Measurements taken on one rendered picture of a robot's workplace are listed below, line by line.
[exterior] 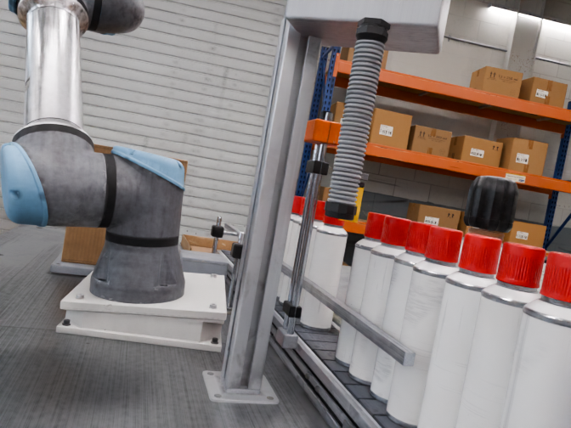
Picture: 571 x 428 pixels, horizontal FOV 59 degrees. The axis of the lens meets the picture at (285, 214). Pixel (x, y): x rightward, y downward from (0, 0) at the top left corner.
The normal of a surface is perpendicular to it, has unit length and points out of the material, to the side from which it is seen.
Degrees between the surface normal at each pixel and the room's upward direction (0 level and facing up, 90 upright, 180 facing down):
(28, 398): 0
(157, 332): 90
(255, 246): 90
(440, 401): 90
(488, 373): 90
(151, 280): 73
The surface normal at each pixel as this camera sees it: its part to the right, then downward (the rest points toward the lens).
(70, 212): 0.36, 0.64
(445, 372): -0.63, -0.07
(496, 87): 0.07, 0.09
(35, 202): 0.40, 0.42
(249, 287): 0.28, 0.10
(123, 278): -0.04, -0.21
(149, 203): 0.47, 0.18
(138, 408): 0.17, -0.98
